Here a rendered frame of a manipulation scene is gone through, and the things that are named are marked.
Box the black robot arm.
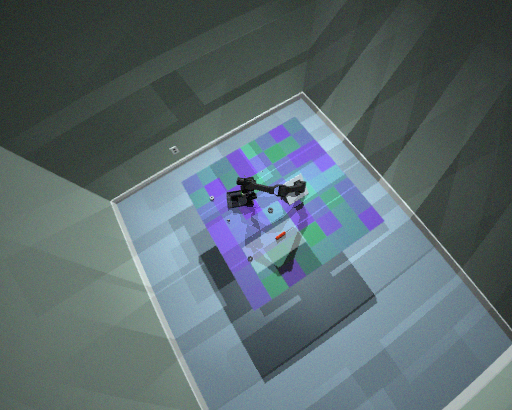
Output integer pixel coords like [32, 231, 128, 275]
[236, 177, 307, 197]

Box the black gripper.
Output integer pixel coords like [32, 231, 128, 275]
[247, 177, 257, 200]

